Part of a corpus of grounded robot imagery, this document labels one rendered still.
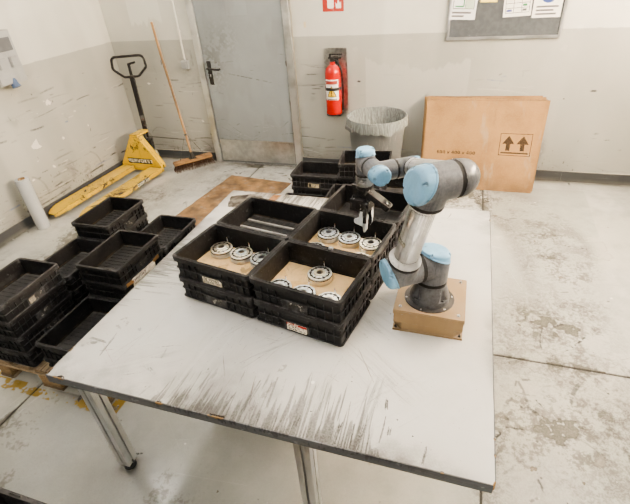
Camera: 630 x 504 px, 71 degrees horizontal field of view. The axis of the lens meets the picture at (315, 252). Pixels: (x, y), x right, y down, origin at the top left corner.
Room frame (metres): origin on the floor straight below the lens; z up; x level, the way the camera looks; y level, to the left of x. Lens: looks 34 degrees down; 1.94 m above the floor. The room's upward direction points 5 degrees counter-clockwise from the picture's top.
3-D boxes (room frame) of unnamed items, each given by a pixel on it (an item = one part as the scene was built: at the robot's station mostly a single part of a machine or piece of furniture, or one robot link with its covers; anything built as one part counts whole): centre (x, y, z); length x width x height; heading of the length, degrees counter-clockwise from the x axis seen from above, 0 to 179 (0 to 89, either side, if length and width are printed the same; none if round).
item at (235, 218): (1.87, 0.22, 0.87); 0.40 x 0.30 x 0.11; 60
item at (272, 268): (1.41, 0.02, 0.87); 0.40 x 0.30 x 0.11; 60
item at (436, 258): (1.33, -0.43, 0.97); 0.13 x 0.12 x 0.14; 106
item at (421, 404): (1.66, 0.03, 0.35); 1.60 x 1.60 x 0.70; 70
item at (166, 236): (2.60, 1.02, 0.31); 0.40 x 0.30 x 0.34; 160
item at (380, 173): (1.53, -0.27, 1.26); 0.11 x 0.11 x 0.08; 16
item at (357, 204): (1.64, -0.22, 1.11); 0.09 x 0.08 x 0.12; 61
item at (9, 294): (1.99, 1.67, 0.37); 0.40 x 0.30 x 0.45; 160
